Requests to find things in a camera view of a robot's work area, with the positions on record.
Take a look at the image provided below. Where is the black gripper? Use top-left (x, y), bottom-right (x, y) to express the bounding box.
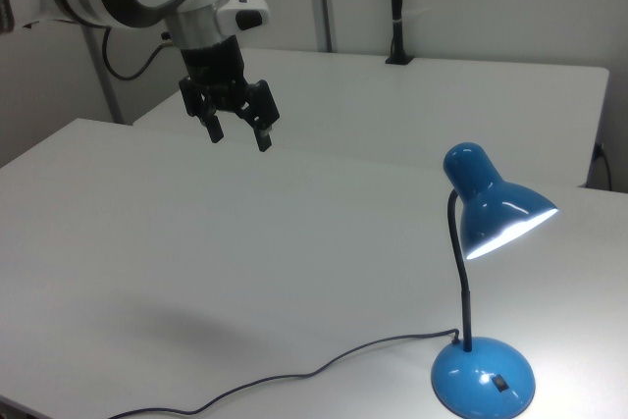
top-left (178, 36), bottom-right (283, 154)

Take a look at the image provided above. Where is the blue desk lamp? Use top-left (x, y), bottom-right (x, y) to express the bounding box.
top-left (430, 141), bottom-right (561, 419)

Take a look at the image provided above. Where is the black gooseneck pole with clamp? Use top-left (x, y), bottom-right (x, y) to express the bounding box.
top-left (384, 0), bottom-right (414, 66)

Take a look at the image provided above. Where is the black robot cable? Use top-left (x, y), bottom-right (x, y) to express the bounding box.
top-left (101, 26), bottom-right (174, 81)

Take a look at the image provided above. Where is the black lamp power cable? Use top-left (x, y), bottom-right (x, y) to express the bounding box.
top-left (106, 328), bottom-right (462, 419)

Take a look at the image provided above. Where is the black cable behind table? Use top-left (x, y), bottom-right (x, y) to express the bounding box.
top-left (593, 141), bottom-right (614, 192)

